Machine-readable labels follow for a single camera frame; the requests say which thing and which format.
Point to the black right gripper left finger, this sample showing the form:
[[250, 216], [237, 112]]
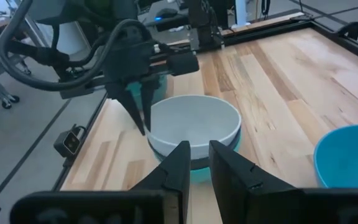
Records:
[[176, 174]]

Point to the white bowl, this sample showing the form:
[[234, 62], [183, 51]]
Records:
[[194, 121]]

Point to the dark teal bowl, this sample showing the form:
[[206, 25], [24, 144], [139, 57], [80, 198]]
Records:
[[163, 88]]

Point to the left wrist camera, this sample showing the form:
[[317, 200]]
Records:
[[47, 11]]

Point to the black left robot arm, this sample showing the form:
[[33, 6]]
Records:
[[205, 28]]

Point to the grey desk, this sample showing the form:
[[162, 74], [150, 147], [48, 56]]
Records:
[[148, 20]]

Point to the small black table camera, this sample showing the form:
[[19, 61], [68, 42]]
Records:
[[70, 143]]

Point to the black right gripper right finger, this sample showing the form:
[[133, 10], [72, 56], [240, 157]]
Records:
[[235, 186]]

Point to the blue bowl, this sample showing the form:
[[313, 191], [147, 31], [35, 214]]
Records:
[[350, 155]]

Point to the black computer mouse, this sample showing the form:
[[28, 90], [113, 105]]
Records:
[[166, 13]]

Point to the black aluminium table frame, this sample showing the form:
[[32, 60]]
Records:
[[82, 124]]

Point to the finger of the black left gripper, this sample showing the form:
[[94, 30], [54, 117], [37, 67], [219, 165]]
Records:
[[126, 102], [148, 99]]

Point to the mint green bowl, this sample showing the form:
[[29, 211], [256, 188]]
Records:
[[200, 175]]

